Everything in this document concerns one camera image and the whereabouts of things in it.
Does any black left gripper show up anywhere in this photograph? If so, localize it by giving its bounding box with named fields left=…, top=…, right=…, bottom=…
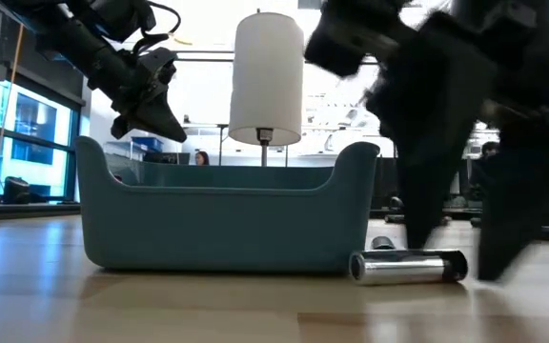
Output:
left=88, top=47, right=188, bottom=144

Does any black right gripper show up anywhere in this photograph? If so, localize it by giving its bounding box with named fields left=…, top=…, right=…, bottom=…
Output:
left=304, top=0, right=549, bottom=250

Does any silver black battery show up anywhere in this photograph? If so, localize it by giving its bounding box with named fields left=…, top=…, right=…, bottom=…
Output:
left=371, top=235, right=397, bottom=251
left=348, top=248, right=469, bottom=287

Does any blue plastic crate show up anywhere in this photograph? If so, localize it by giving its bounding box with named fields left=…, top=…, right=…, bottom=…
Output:
left=131, top=136, right=165, bottom=153

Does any teal plastic bin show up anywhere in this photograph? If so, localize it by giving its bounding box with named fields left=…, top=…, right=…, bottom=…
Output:
left=74, top=135, right=380, bottom=274

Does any white shade wooden base lamp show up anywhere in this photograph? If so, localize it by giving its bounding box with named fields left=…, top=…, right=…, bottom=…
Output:
left=228, top=8, right=306, bottom=168

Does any black bag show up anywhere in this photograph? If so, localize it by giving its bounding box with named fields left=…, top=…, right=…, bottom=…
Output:
left=1, top=175, right=31, bottom=205

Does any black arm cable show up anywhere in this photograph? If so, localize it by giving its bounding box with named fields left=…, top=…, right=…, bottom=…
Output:
left=131, top=0, right=183, bottom=56

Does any window with dark frame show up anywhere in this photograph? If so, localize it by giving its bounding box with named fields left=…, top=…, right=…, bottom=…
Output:
left=0, top=80, right=83, bottom=204

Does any thin orange cord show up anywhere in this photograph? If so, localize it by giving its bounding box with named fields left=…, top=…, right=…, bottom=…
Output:
left=0, top=23, right=24, bottom=187

